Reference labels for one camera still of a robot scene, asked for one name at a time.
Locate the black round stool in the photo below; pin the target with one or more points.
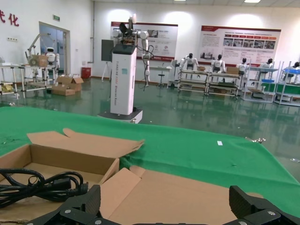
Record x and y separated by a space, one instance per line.
161 75

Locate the flat cardboard box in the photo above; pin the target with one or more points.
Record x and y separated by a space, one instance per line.
62 90

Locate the white desk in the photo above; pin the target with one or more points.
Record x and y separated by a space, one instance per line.
161 68

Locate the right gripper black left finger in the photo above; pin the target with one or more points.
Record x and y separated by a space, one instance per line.
79 211

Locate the wide red framed wall poster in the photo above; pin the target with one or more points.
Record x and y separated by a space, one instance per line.
239 39

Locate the white tape strip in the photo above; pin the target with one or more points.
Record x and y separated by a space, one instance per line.
219 143

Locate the white humanoid robot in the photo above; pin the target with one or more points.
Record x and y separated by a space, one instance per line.
267 64
189 61
295 68
218 63
50 55
243 65

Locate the white wall pipe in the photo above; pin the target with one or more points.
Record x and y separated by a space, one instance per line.
92 30

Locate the ceiling light panel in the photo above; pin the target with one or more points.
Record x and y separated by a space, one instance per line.
252 1

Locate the green exit sign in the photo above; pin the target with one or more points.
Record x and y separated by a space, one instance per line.
56 17

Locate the glass door with frame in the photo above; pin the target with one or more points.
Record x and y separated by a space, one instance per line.
61 47

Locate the white wall switches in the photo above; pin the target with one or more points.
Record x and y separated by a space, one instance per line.
12 39

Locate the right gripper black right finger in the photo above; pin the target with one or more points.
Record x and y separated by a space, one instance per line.
253 211

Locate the small cardboard box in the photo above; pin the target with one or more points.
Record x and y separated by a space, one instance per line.
232 70
42 61
201 69

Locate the red bin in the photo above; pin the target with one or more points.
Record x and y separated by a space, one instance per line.
86 72

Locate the green table cloth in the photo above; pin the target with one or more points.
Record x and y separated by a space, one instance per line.
187 152

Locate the white pipe frame workbench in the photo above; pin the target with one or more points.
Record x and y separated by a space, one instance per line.
9 66
289 70
222 74
192 72
35 68
262 70

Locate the metal table clip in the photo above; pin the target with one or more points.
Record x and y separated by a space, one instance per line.
259 140

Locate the dark panel on stand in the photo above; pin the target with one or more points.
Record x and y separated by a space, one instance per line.
107 50

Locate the red wall lettering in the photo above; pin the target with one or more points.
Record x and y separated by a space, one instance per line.
12 20

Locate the empty open cardboard box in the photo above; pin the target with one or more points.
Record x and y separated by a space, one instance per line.
70 154

